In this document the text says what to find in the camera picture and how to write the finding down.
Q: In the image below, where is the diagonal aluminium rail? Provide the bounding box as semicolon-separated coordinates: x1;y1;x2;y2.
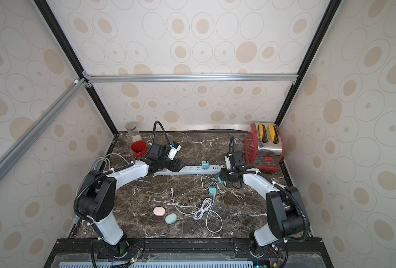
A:
0;78;87;181

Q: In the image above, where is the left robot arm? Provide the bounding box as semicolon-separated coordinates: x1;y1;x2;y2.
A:
73;121;185;259

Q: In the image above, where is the red silver toaster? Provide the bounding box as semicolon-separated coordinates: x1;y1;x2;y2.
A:
244;122;284;172

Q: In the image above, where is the pink earbud case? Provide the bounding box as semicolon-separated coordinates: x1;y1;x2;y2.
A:
153;207;166;217

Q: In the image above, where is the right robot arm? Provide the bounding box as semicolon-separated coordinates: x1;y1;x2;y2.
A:
219;136;310;257

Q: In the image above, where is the power strip white cord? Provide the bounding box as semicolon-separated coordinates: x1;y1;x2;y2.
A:
74;152;131;205

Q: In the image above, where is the green earbud case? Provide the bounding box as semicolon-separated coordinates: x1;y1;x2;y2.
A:
165;213;177;224

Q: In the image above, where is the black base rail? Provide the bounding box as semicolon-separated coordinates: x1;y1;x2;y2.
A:
45;238;333;268

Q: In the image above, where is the clear glass jar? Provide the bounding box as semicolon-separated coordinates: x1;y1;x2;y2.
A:
125;122;142;142

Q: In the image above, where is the horizontal aluminium rail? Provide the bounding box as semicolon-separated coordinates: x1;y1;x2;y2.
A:
85;73;298;83

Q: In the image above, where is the teal charger with black cable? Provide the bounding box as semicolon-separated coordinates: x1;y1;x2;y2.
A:
201;161;210;169

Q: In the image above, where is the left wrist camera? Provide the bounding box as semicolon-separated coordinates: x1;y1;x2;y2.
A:
167;142;181;160

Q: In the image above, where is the red metal cup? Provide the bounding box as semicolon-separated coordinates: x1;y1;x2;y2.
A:
130;140;148;158

